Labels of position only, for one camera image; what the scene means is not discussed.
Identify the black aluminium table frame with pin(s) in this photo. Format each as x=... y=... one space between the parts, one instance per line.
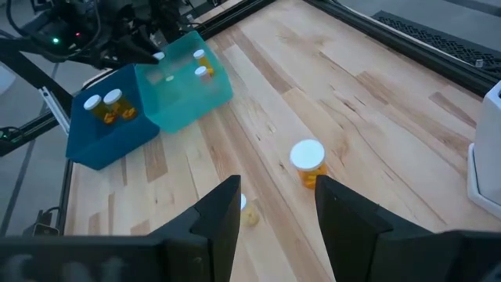
x=430 y=59

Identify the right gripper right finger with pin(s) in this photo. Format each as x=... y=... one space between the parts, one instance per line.
x=352 y=243

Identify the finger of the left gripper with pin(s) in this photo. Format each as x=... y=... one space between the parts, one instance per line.
x=125 y=60
x=145 y=45

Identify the black floor vent grate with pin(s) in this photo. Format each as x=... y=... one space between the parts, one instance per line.
x=450 y=44

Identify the black support beam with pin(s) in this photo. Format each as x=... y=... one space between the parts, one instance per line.
x=35 y=74

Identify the silver aluminium rail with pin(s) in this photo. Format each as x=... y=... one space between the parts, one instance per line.
x=55 y=109

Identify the translucent teal plastic bin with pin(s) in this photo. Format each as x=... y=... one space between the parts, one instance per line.
x=184 y=105

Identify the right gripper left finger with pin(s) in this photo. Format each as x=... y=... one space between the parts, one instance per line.
x=211 y=243

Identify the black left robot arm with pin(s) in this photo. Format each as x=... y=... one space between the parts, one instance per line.
x=47 y=35

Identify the black device with green light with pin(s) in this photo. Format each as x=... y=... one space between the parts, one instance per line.
x=8 y=145

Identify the blue plastic bin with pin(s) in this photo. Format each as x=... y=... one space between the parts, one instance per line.
x=105 y=149

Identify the white faceted plant pot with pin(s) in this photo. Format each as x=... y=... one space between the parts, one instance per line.
x=489 y=156

